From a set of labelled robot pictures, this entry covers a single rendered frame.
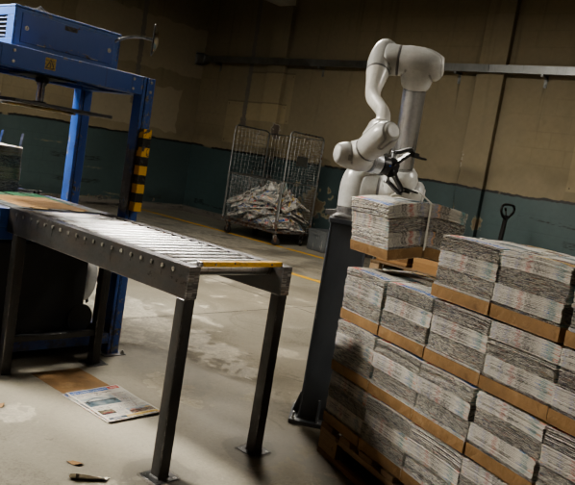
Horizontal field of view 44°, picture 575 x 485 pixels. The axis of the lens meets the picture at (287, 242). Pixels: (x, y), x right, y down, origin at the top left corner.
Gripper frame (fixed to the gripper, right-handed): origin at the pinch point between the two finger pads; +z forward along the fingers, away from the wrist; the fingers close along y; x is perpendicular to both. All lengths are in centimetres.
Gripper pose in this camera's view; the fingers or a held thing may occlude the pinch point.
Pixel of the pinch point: (418, 174)
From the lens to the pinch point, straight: 303.4
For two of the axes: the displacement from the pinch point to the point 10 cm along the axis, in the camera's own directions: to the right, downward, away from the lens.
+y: -2.4, 9.7, 0.8
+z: 8.6, 1.7, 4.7
